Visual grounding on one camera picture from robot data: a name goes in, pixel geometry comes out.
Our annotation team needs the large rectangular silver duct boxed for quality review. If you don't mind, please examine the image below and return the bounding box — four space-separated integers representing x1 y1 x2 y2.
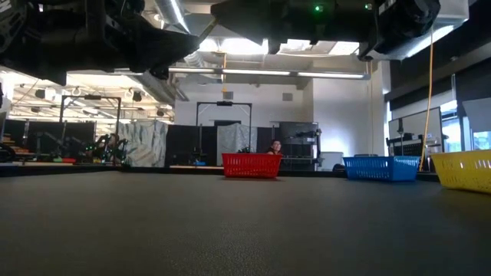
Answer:
360 0 471 61

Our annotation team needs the black table frame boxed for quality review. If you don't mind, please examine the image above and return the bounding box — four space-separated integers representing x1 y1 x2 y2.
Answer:
0 163 442 183

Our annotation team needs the black equipment cabinet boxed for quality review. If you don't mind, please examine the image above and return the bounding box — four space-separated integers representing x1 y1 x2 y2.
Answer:
278 121 321 172

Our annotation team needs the round silver duct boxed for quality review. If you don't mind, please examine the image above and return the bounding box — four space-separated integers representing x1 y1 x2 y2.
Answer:
153 0 192 36

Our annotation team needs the black table mat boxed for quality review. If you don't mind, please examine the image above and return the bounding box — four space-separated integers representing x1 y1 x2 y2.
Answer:
0 170 491 276

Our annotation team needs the grey whiteboard panel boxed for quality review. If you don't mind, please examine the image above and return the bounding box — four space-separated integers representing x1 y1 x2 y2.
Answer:
387 107 444 155

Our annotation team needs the yellow hanging cable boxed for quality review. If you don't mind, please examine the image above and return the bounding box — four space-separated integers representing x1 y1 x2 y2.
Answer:
419 26 435 173

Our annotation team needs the white bin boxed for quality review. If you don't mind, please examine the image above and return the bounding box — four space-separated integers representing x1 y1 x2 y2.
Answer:
320 151 345 172

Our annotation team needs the black gantry frame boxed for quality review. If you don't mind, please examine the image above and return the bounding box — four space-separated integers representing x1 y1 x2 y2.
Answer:
195 100 253 154
59 94 122 166

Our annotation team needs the blue plastic basket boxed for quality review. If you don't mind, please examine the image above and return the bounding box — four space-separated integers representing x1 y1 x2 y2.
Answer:
343 155 421 182

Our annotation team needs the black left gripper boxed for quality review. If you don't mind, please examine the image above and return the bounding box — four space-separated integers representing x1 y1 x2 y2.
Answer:
63 0 201 81

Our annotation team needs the red plastic basket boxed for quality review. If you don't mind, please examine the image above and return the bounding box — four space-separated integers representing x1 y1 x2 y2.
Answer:
221 153 284 179

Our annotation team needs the blue white patterned curtain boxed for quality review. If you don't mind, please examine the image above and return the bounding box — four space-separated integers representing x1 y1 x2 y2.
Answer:
117 120 169 168

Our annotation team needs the long ceiling light strip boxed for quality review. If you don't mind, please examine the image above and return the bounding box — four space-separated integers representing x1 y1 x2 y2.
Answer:
168 66 365 81

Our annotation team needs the yellow plastic basket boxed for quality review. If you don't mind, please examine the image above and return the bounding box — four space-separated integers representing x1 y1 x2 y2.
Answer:
430 149 491 195

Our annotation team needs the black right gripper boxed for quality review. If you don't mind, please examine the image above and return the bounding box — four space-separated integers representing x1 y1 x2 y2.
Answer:
209 0 339 55

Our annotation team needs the black partition panel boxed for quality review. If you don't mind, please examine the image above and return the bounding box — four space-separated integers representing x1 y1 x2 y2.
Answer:
3 120 96 162
164 124 218 166

